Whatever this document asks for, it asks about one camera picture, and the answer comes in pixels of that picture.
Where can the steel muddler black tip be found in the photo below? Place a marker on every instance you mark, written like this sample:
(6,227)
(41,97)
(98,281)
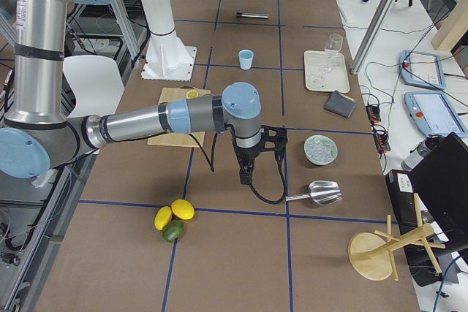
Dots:
(252,15)

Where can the whole yellow lemon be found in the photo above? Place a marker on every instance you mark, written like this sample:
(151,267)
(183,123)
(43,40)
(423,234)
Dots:
(183,209)

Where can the black monitor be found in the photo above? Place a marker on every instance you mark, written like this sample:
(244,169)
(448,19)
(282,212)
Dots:
(440,180)

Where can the far teach pendant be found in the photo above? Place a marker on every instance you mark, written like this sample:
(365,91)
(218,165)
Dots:
(422,70)

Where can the steel ice scoop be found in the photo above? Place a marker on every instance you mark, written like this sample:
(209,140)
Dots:
(320,192)

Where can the green lime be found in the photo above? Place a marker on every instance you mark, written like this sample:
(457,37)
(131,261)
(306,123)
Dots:
(173,230)

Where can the grey folded cloth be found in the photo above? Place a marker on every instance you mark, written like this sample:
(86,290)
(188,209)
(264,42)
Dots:
(340,104)

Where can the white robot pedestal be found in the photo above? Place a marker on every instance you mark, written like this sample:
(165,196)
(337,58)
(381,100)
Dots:
(167,58)

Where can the near teach pendant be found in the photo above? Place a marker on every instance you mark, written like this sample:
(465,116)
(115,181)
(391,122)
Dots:
(433,114)

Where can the light blue cup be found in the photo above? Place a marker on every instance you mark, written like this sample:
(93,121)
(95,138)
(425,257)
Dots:
(245,58)

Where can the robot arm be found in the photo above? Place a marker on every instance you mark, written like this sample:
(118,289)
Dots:
(63,108)

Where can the wooden cutting board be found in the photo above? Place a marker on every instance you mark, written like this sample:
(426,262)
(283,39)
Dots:
(175,140)

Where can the aluminium frame post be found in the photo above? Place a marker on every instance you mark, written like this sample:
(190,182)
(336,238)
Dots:
(370,36)

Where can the green bowl of ice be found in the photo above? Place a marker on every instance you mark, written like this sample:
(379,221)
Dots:
(320,150)

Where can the cream bear tray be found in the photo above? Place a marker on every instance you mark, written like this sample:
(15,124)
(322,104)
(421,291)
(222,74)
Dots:
(324,73)

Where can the white chair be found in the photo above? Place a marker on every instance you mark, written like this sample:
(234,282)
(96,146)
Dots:
(96,83)

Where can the wooden cup tree stand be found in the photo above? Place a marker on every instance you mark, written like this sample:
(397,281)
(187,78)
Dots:
(371,254)

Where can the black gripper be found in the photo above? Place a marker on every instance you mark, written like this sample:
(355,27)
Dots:
(247,155)

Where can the clear wine glass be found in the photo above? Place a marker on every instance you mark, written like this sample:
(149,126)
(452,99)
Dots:
(332,49)

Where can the teach pendant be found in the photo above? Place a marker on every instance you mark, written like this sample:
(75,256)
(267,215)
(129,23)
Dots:
(422,70)
(433,114)

